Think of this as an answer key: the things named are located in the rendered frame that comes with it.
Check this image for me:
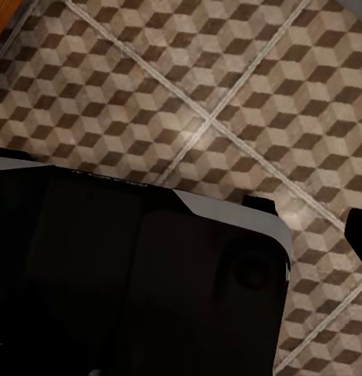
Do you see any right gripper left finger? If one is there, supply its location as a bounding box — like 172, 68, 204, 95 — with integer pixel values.
0, 208, 34, 292

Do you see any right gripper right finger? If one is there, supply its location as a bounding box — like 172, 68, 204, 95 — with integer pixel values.
344, 208, 362, 260

